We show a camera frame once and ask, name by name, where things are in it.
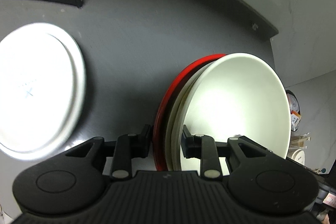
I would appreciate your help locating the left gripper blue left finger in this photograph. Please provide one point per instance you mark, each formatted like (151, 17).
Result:
(146, 137)

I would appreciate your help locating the small white Bakery plate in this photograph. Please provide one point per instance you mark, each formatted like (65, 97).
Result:
(37, 85)

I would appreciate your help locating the pot with plastic bags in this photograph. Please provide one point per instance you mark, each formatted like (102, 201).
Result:
(295, 112)

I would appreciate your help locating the cream bowl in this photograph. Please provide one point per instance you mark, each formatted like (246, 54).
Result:
(172, 142)
(238, 95)

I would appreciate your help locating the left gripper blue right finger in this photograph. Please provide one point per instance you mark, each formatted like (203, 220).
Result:
(191, 144)

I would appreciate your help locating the red and black bowl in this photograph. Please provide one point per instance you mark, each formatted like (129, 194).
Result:
(166, 105)

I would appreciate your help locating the small white appliance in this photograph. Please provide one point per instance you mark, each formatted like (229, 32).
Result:
(298, 155)

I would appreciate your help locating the white plate Sweet print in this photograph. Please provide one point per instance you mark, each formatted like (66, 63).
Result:
(79, 88)

